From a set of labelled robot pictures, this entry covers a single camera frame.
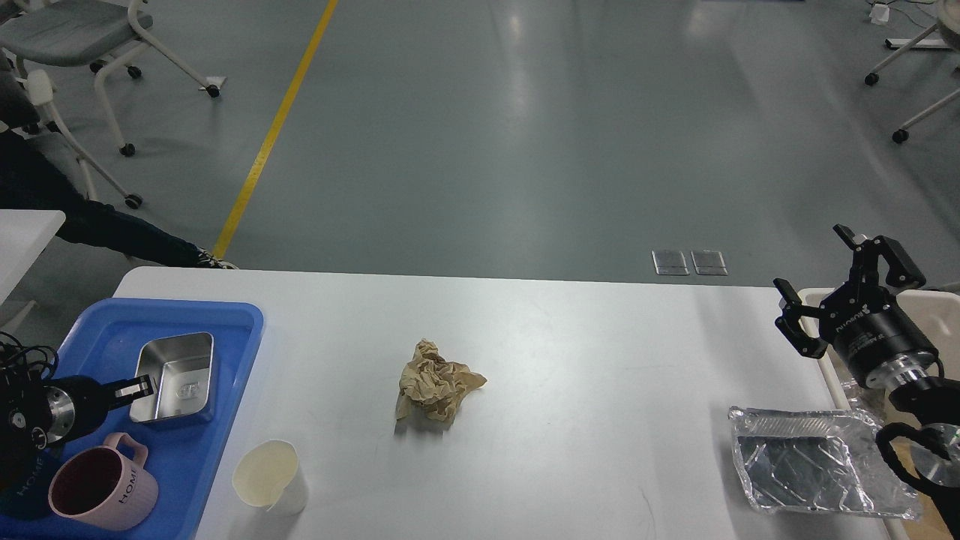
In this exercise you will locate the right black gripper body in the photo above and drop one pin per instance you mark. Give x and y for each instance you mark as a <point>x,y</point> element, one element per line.
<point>866,327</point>

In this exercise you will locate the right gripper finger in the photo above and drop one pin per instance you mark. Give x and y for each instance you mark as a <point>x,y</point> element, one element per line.
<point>878,264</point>
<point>789,323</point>

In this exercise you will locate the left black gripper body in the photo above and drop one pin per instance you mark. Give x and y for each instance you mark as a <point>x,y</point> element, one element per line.
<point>78,406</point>

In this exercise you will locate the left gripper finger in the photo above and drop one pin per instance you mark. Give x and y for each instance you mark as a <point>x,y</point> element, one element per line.
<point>123,393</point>

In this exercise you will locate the rectangular stainless steel tin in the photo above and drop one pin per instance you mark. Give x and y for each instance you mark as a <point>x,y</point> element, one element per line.
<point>184,373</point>

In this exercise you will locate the pink ceramic mug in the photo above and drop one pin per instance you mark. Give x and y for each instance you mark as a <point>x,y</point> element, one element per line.
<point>107,486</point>

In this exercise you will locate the dark blue mug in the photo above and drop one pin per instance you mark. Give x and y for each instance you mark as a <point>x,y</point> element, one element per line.
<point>26,499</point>

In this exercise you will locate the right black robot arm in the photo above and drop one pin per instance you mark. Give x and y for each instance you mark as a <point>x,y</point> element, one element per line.
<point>924,458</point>

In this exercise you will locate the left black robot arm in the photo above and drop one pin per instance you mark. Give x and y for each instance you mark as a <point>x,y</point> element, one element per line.
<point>40,410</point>

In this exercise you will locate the crumpled foil in bin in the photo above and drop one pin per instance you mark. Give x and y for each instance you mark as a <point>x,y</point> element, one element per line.
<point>864,398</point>

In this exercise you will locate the blue plastic tray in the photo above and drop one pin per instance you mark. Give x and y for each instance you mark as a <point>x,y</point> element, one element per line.
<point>105,343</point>

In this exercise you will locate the beige plastic bin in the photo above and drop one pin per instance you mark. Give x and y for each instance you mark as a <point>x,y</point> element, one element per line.
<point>937,315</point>

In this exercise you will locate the right metal floor plate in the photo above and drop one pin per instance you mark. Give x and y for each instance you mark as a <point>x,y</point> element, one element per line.
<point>709,263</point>

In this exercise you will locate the metal floor plate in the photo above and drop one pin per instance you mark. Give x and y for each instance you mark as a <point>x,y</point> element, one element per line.
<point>670,263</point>
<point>709,263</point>

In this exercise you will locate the aluminium foil tray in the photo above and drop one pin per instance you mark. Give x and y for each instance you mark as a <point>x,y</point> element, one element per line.
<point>817,462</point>

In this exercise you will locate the left metal floor plate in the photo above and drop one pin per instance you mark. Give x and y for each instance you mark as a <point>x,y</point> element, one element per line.
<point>670,263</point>

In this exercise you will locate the cream paper cup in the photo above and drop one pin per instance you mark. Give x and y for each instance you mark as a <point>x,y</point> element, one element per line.
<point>270,478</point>

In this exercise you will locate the white side table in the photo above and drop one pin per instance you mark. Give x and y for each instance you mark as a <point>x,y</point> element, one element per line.
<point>24,236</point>

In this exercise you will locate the seated person dark clothes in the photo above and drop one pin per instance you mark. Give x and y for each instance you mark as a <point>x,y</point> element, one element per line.
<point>29,182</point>

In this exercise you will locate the grey office chair near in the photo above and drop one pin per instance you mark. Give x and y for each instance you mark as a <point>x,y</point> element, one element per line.
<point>28,106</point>

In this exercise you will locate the grey office chair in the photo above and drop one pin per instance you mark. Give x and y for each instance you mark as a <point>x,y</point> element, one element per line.
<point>87,33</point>
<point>28,106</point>

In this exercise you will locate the crumpled brown paper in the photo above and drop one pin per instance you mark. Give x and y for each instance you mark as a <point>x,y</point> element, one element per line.
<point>433,385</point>

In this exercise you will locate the grey office chair far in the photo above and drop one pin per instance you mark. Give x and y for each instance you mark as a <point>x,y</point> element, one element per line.
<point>87,33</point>

